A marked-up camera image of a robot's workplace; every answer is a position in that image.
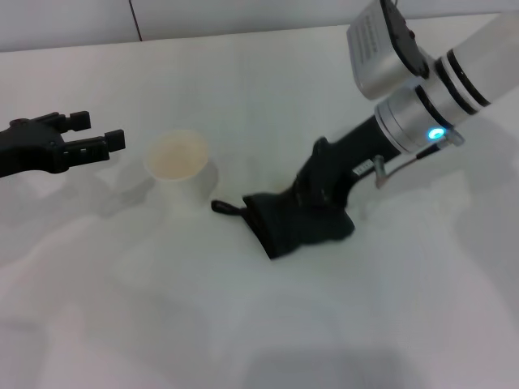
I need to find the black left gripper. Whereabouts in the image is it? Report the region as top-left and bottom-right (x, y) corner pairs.
(0, 109), (127, 178)

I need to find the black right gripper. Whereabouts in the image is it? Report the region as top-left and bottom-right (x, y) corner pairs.
(283, 115), (402, 212)

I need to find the dark blue rag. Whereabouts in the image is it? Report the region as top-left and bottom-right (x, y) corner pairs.
(210, 191), (357, 261)

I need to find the white paper cup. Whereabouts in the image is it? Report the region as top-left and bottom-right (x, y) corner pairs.
(143, 129), (219, 214)

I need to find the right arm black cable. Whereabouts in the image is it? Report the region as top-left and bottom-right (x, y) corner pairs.
(372, 129), (466, 189)

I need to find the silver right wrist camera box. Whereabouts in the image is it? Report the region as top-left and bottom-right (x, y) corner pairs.
(345, 0), (431, 100)

